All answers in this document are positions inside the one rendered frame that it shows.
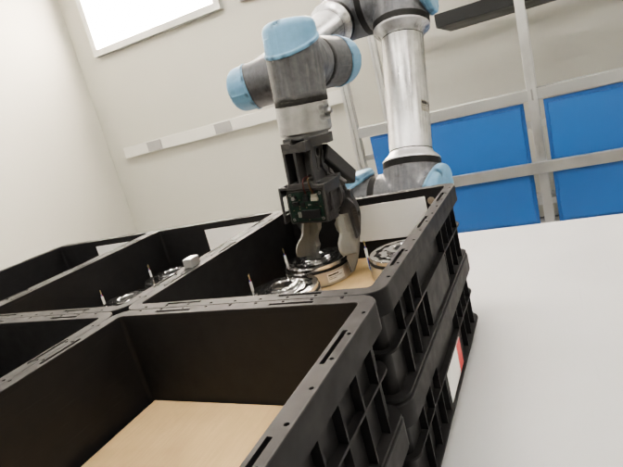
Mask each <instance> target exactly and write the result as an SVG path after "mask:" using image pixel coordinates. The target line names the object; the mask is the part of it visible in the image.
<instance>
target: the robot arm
mask: <svg viewBox="0 0 623 467"><path fill-rule="evenodd" d="M438 11H439V0H324V1H323V2H322V3H321V4H320V5H318V6H317V7H316V8H315V9H314V10H313V11H312V13H311V16H296V17H289V18H284V19H278V20H275V21H272V22H270V23H268V24H266V25H265V26H264V27H263V29H262V32H261V35H262V40H263V47H264V53H263V54H261V55H260V56H258V57H257V58H255V59H254V60H252V61H250V62H249V63H247V64H244V63H243V64H241V65H240V66H239V67H236V68H234V69H232V70H230V72H229V73H228V75H227V79H226V88H227V93H228V94H229V96H230V99H231V101H232V102H233V103H234V105H235V106H236V107H238V108H239V109H241V110H244V111H249V110H252V109H262V108H263V107H266V106H269V105H272V104H274V106H275V108H277V109H276V110H275V114H276V118H277V123H278V129H279V133H280V136H281V137H283V138H285V139H284V140H283V144H282V145H280V146H281V150H282V155H283V161H284V165H285V170H286V178H287V184H286V185H284V186H282V187H280V188H278V193H279V197H280V202H281V207H282V211H283V216H284V221H285V224H287V223H289V222H290V221H292V223H293V224H297V225H298V227H299V228H300V230H301V238H300V239H299V242H298V244H297V247H296V254H297V256H298V257H299V258H301V257H307V258H308V259H316V258H319V257H321V254H320V246H321V243H320V240H319V232H320V231H321V229H322V222H329V221H331V220H336V221H335V226H336V229H337V231H338V232H339V238H338V243H337V244H338V249H339V252H340V254H341V255H342V256H347V262H348V265H349V267H350V272H353V271H355V268H356V265H357V262H358V258H359V252H360V235H361V211H360V207H359V204H358V202H357V200H356V197H362V196H372V195H379V194H384V193H390V192H396V191H401V190H407V189H414V188H419V187H425V186H430V185H436V184H443V183H453V178H452V173H451V168H450V167H449V166H448V165H447V164H445V163H441V156H440V155H439V154H438V153H436V152H435V151H434V150H433V148H432V137H431V125H430V113H429V102H428V90H427V78H426V56H425V45H424V35H425V34H426V33H427V32H428V31H429V29H430V16H434V15H435V14H436V13H438ZM370 35H374V37H375V38H376V40H378V41H379V42H381V44H382V57H383V70H384V82H385V95H386V108H387V120H388V145H389V155H388V157H387V158H386V159H385V160H384V161H383V174H378V175H375V172H374V171H373V169H371V168H369V169H364V170H358V171H356V170H355V169H354V168H353V167H352V166H351V165H350V164H349V163H348V162H347V161H346V160H345V159H344V158H343V157H342V156H340V155H339V154H338V153H337V152H336V151H335V150H334V149H333V148H332V147H331V146H329V145H328V144H326V143H329V142H332V141H333V140H334V139H333V134H332V131H328V130H329V129H331V128H332V121H331V116H330V114H332V113H333V109H332V108H331V107H330V106H329V105H328V100H326V99H328V96H327V91H326V89H328V88H331V87H341V86H344V85H345V84H347V83H350V82H352V81H353V80H354V79H355V78H356V77H357V75H358V74H359V72H360V69H361V65H362V54H361V52H360V49H359V47H358V46H357V45H356V44H355V43H354V42H353V41H354V40H357V39H360V38H363V37H366V36H370ZM322 100H323V101H322ZM322 144H323V145H322ZM285 196H286V200H287V205H288V210H289V213H288V214H286V210H285V205H284V200H283V197H285ZM340 207H341V208H340ZM339 211H340V214H339Z"/></svg>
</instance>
